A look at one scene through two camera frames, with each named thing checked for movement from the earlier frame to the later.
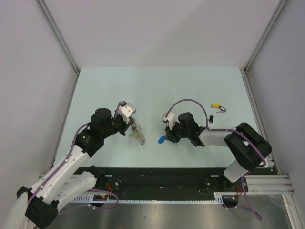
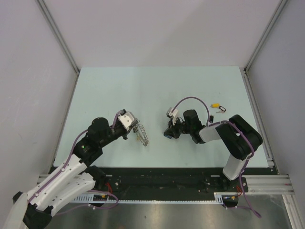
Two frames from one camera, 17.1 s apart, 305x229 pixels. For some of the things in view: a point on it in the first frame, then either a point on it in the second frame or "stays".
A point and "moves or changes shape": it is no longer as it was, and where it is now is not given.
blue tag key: [161, 139] moves or changes shape
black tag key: [211, 119] stays
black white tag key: [222, 109] stays
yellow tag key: [215, 105] stays
